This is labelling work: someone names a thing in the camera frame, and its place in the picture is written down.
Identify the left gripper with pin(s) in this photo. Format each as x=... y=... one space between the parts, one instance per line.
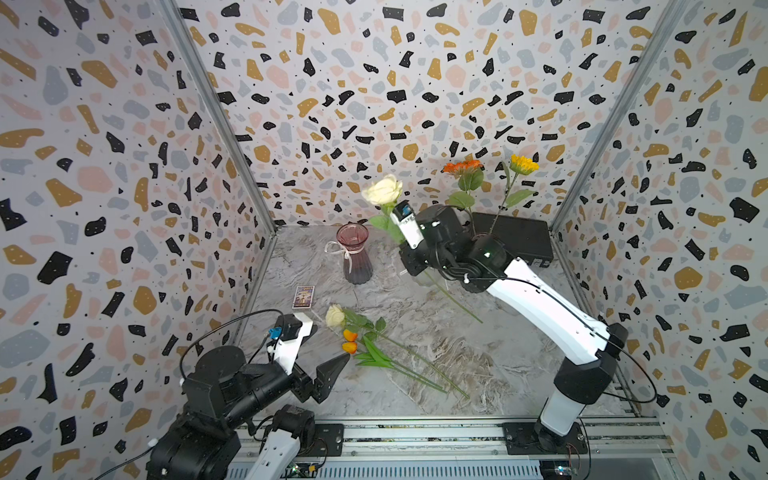
x=305 y=388

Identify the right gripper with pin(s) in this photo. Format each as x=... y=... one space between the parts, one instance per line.
x=408 y=255

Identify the orange tulip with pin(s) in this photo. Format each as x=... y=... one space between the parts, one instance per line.
x=358 y=334
x=367 y=354

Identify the white rose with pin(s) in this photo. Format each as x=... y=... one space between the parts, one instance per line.
x=385 y=194
x=338 y=317

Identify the orange gerbera flower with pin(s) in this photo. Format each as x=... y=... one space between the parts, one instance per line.
x=469 y=175

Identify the yellow sunflower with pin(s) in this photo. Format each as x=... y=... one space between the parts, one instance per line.
x=518 y=166

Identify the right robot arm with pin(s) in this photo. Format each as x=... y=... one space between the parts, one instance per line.
x=591 y=347

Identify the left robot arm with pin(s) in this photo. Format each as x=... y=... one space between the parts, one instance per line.
x=225 y=392

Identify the purple glass vase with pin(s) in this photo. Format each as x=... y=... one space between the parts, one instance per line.
x=486 y=244

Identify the playing card box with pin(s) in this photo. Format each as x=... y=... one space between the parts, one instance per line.
x=303 y=297

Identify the black case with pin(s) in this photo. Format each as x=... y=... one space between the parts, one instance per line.
x=526 y=238

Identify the red glass vase with ribbon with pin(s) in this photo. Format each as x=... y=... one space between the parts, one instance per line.
x=350 y=243

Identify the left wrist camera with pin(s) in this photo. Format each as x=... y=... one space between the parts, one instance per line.
x=286 y=338

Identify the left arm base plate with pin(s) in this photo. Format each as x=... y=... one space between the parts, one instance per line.
x=319 y=440

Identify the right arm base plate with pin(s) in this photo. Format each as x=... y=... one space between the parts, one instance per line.
x=531 y=438

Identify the aluminium front rail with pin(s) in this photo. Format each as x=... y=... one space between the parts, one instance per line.
x=465 y=448

